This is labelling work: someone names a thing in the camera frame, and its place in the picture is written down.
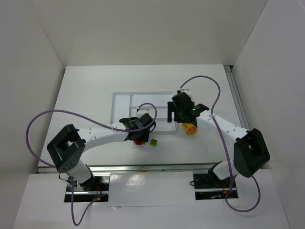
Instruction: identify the aluminium rail front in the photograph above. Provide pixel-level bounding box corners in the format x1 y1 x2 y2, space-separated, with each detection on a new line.
37 162 263 174

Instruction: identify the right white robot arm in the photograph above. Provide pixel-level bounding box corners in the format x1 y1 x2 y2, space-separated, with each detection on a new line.
167 92 270 183

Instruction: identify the white divided tray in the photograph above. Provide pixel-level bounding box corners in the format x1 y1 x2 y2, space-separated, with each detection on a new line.
110 90 178 135

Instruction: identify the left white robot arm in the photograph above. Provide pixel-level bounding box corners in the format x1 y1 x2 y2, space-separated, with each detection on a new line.
47 113 156 190

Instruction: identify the aluminium rail right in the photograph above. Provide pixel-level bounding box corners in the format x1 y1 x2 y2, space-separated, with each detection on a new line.
224 65 249 129

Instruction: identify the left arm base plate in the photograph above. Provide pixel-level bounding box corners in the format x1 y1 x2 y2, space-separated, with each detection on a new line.
64 174 110 203

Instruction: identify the red lego brick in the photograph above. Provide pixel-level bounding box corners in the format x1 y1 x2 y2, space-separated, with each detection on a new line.
134 141 145 146

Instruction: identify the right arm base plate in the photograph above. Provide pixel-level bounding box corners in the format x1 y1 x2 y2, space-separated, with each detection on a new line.
190 174 238 200

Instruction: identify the green lego brick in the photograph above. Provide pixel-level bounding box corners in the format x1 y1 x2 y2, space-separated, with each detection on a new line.
150 139 158 146

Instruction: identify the yellow lego piece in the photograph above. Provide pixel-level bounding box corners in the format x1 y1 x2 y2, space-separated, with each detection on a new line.
182 123 197 136

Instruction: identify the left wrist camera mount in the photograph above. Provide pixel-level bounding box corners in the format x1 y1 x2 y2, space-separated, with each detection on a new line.
136 108 150 118

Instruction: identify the aluminium rail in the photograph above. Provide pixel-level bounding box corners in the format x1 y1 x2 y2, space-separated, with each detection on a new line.
37 162 263 174
224 65 249 129

